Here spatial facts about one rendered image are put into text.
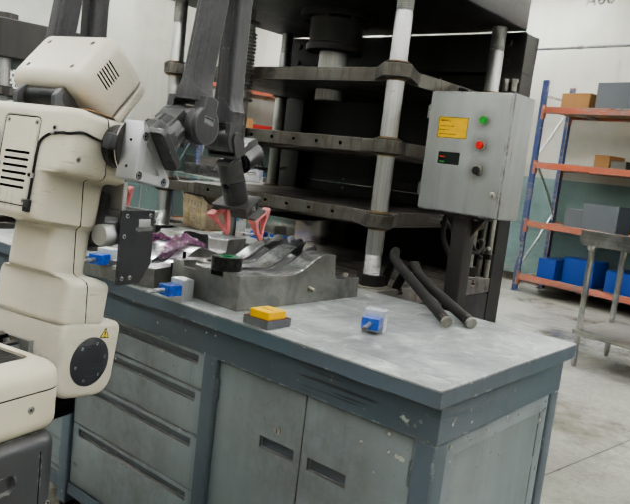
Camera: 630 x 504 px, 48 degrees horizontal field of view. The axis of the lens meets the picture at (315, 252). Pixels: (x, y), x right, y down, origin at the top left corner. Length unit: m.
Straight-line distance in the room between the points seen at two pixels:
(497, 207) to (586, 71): 6.62
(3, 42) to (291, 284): 4.66
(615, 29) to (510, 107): 6.54
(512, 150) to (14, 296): 1.53
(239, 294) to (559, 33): 7.70
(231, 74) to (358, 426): 0.80
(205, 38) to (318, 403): 0.82
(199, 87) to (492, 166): 1.13
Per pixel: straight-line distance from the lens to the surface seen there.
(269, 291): 1.82
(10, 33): 6.26
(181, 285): 1.81
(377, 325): 1.66
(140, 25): 9.82
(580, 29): 9.01
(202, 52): 1.49
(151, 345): 2.02
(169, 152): 1.37
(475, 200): 2.33
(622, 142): 8.51
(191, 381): 1.90
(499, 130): 2.31
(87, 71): 1.46
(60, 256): 1.49
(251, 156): 1.64
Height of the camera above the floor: 1.19
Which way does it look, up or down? 7 degrees down
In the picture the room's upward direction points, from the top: 7 degrees clockwise
